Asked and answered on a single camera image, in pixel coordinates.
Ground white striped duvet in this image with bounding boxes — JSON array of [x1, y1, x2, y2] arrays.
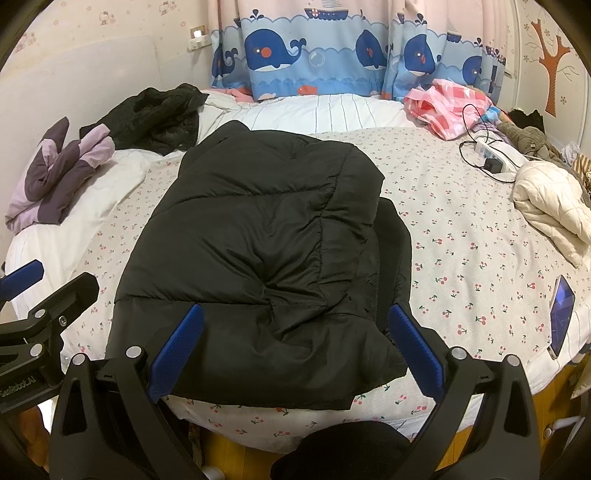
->
[[196, 90, 421, 139]]

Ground purple and lilac jacket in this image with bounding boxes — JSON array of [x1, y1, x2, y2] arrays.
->
[[4, 116, 116, 232]]

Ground pink checkered cloth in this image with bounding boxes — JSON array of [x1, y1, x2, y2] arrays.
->
[[403, 78, 494, 141]]

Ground white wall socket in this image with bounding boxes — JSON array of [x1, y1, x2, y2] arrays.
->
[[188, 24, 212, 52]]

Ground cream puffer jacket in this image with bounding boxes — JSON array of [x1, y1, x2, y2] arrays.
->
[[512, 159, 591, 269]]

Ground white power strip with cable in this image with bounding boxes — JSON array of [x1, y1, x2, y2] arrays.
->
[[458, 103, 513, 172]]

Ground brown patterned fabric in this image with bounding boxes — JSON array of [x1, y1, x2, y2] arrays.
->
[[575, 154, 591, 192]]

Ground smartphone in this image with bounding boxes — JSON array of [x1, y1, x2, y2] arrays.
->
[[549, 274, 576, 361]]

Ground crumpled black jacket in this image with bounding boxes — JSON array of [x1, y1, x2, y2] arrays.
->
[[79, 83, 209, 156]]

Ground person's black pants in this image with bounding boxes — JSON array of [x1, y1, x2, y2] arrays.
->
[[271, 422, 413, 480]]

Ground brown fuzzy garment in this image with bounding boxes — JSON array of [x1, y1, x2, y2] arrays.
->
[[496, 119, 563, 163]]

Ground small black garment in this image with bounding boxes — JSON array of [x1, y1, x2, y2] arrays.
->
[[507, 108, 543, 131]]

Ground plain white quilt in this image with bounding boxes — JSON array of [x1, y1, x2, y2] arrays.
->
[[4, 148, 185, 296]]

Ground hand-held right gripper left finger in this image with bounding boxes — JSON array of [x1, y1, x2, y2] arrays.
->
[[48, 304, 206, 480]]

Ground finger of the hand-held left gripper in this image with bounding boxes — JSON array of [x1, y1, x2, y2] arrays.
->
[[18, 271, 101, 334], [0, 260, 45, 301]]

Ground whale print curtain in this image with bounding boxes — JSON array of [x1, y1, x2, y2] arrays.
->
[[210, 0, 511, 103]]

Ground large black puffer jacket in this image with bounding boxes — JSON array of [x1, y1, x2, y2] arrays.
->
[[105, 120, 415, 412]]

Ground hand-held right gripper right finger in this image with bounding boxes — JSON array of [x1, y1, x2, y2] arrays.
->
[[387, 304, 541, 480]]

